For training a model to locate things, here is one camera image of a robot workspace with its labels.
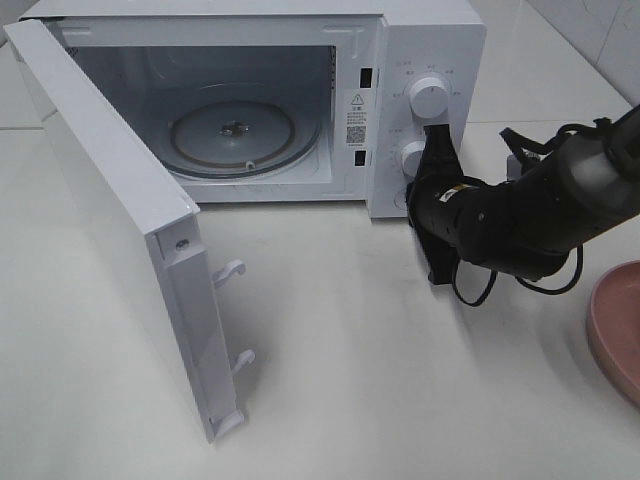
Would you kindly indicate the pink round plate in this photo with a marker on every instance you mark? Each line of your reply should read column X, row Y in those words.
column 612, row 328

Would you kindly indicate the white microwave door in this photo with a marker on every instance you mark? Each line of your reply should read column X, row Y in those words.
column 142, row 223

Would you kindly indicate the white microwave oven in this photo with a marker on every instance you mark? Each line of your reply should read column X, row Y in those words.
column 348, row 63

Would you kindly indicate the white round door button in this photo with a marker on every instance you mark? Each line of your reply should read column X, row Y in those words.
column 400, row 200

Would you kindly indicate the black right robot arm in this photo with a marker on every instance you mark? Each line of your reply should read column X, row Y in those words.
column 577, row 185

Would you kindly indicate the white upper power knob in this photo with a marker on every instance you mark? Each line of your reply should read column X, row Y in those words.
column 429, row 96

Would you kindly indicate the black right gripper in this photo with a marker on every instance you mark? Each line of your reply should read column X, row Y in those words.
column 453, row 216

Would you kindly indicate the white lower timer knob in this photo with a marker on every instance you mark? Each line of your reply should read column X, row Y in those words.
column 410, row 158

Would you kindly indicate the glass microwave turntable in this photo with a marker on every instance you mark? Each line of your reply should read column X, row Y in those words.
column 236, row 139

